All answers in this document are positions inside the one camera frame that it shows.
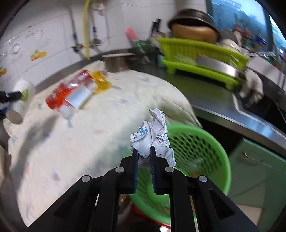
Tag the white plate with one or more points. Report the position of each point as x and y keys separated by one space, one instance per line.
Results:
x=230 y=33

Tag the white paper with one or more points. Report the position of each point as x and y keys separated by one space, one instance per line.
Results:
x=154 y=138

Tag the green plastic basket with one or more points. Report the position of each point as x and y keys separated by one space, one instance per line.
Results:
x=201 y=142

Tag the white dishcloth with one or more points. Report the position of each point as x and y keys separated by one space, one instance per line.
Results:
x=251 y=84

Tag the window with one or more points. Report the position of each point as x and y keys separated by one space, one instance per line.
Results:
x=234 y=13

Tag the red snack wrapper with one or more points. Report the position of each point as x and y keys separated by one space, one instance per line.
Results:
x=54 y=96

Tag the small metal saucepan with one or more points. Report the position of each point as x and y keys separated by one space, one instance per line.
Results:
x=117 y=62

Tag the pink brush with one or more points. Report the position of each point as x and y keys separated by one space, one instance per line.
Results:
x=131 y=34

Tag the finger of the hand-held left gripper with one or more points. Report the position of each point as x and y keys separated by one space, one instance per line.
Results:
x=11 y=96

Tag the light blue cup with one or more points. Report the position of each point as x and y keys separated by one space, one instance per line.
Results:
x=160 y=60

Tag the green dish rack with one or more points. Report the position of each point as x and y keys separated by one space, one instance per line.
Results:
x=190 y=51

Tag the yellow plastic wrapper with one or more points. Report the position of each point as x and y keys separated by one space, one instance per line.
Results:
x=101 y=82

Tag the white paper cup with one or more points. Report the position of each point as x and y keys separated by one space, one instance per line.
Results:
x=22 y=104

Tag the white bowl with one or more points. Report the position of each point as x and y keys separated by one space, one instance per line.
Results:
x=231 y=45

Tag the orange fruit wall sticker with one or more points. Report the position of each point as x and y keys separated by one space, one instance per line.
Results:
x=38 y=55
x=2 y=71

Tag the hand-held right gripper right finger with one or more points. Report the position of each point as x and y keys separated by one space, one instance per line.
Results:
x=153 y=174

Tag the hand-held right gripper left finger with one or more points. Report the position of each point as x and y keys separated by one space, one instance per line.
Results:
x=134 y=171

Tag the round steel pan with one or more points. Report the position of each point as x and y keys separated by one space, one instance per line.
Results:
x=221 y=67

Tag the green cabinet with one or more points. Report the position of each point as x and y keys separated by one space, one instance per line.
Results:
x=257 y=174

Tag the black metal wok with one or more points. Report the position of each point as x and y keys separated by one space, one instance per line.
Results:
x=192 y=16

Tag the white quilted blanket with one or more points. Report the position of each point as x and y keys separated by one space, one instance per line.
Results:
x=78 y=145

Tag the brown round pot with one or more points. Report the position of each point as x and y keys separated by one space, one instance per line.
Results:
x=194 y=32

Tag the black kitchen sink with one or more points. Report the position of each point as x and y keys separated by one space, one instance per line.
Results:
x=263 y=107

